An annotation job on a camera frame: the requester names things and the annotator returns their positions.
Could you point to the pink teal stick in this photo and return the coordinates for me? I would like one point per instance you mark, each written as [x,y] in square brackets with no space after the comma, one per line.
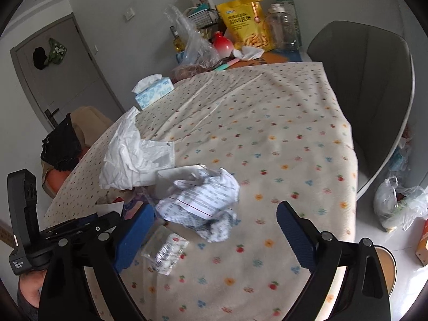
[227,64]

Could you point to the purple plastic wrapper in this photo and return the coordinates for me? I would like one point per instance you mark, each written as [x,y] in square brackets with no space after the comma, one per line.
[133,207]

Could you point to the white plastic bag with contents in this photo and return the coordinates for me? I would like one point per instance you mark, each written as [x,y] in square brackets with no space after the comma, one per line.
[394,207]

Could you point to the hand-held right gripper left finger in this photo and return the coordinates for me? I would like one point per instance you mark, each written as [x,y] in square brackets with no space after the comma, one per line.
[133,237]

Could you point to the black hanging item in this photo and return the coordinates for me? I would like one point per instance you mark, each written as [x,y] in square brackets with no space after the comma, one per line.
[40,58]

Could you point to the clear blister pack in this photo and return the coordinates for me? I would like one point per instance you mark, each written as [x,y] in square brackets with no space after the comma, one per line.
[165,249]

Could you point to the yellow oil bottle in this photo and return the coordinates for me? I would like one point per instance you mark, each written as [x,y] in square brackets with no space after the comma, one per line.
[177,41]

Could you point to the grey chair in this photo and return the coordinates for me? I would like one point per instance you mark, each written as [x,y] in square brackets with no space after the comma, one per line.
[364,83]

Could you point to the blue white tissue box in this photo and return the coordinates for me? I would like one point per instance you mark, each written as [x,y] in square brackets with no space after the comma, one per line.
[153,90]

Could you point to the grey door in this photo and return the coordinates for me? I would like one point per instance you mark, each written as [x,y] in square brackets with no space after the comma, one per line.
[67,83]

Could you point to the clear plastic bag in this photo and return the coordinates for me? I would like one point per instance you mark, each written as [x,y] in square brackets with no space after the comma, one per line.
[195,46]

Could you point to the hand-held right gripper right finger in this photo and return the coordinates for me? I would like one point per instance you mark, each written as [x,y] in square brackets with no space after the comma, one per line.
[296,237]

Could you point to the person's left forearm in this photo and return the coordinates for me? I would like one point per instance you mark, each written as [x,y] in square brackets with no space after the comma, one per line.
[30,291]

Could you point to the teal packet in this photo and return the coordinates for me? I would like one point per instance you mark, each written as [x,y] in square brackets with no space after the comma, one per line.
[180,57]

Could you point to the round trash bin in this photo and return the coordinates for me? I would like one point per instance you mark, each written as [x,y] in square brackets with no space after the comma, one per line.
[384,267]

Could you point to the clear glass jar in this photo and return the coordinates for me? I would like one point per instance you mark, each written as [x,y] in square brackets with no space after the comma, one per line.
[282,30]

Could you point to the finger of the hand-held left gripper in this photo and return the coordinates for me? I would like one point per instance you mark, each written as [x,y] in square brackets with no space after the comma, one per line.
[83,225]

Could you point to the orange chair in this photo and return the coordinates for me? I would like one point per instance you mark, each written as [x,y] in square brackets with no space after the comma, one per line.
[55,182]

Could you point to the green hanging item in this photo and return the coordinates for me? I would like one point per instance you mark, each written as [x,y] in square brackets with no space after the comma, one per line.
[57,50]

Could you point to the beige garment on chair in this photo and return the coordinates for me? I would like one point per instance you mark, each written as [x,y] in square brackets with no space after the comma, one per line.
[93,122]

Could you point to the small taped cardboard box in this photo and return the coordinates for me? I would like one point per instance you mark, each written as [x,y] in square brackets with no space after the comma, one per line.
[170,180]

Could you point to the small crumpled white tissue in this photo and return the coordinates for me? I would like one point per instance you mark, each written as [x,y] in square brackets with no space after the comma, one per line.
[249,52]

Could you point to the yellow snack bag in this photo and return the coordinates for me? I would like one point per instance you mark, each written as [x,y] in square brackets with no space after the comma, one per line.
[245,23]

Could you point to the floral tablecloth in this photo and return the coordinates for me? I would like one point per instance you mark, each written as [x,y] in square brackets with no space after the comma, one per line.
[267,140]

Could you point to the white wall switch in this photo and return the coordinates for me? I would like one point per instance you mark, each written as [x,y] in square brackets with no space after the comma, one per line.
[129,14]

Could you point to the black cloth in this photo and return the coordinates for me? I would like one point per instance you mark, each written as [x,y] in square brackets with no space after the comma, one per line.
[62,147]

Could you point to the orange box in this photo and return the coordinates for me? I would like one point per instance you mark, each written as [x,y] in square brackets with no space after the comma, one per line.
[423,239]

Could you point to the printed paper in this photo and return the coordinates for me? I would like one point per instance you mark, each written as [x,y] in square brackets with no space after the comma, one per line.
[204,204]

